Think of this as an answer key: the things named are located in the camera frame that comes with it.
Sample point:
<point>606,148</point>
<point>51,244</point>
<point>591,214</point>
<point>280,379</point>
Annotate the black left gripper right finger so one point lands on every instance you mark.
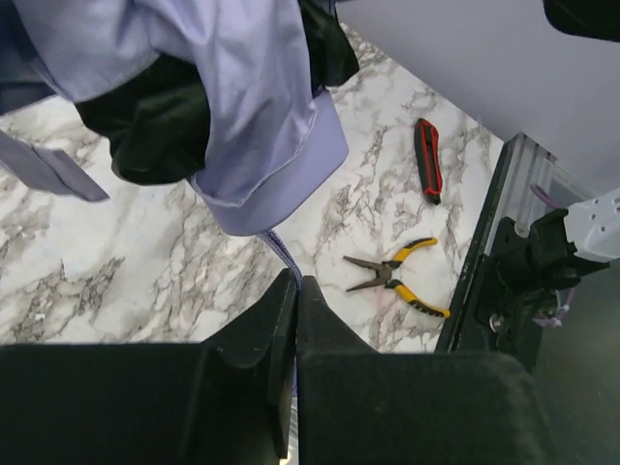
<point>358,406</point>

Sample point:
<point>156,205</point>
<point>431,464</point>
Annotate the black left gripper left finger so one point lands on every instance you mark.
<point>224,400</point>

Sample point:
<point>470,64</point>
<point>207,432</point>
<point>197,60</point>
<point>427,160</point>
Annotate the lilac umbrella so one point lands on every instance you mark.
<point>231,96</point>

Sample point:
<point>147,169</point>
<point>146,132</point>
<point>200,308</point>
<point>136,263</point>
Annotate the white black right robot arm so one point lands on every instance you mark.
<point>531,283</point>

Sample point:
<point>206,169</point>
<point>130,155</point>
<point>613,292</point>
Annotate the red black screwdriver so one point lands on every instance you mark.
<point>426,141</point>

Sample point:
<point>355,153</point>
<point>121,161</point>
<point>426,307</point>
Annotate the yellow handled pliers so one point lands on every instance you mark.
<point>384,277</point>

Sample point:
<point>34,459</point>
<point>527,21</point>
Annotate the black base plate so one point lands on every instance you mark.
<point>509,209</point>

